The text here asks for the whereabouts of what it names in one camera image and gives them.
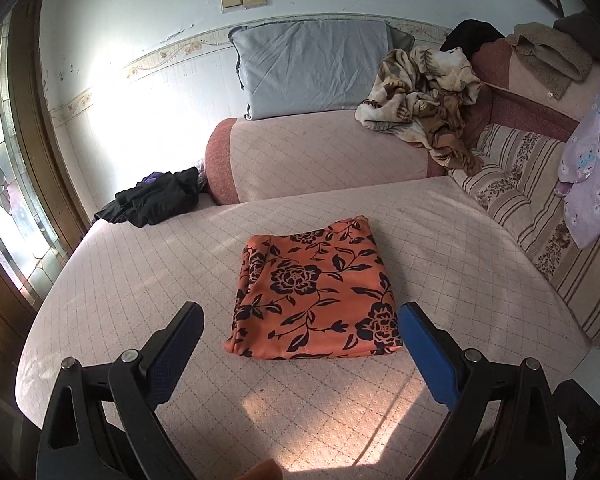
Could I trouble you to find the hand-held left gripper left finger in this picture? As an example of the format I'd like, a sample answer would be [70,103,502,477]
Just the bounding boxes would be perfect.
[36,301,205,480]

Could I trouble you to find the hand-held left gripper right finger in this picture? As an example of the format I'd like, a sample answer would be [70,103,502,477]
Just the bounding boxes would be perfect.
[396,302,566,480]

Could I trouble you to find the orange black floral garment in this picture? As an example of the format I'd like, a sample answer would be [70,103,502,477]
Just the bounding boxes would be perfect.
[224,216,405,361]

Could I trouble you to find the black clothes pile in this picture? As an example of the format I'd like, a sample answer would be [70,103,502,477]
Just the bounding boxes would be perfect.
[94,166,202,228]

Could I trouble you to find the pink quilted sofa bed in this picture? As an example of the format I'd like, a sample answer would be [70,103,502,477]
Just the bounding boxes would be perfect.
[15,37,600,480]

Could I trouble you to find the striped floral cushion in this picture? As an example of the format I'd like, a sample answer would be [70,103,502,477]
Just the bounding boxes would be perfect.
[447,123,600,348]

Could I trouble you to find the lilac floral garment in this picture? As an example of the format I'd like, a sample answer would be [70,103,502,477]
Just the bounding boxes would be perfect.
[554,71,600,250]

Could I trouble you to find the beige floral blanket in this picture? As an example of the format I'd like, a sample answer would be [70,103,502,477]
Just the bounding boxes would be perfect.
[355,46,486,177]

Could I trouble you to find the wooden door with stained glass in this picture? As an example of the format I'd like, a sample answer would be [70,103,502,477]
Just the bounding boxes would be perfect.
[0,0,92,480]

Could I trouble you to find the blue-grey pillow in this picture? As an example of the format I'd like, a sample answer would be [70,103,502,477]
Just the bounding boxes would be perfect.
[228,21,416,121]

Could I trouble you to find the tan fleece jacket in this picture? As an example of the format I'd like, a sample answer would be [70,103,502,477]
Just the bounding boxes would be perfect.
[505,22,595,99]

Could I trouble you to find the dark brown garment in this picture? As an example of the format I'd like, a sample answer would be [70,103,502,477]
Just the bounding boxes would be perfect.
[553,11,600,68]

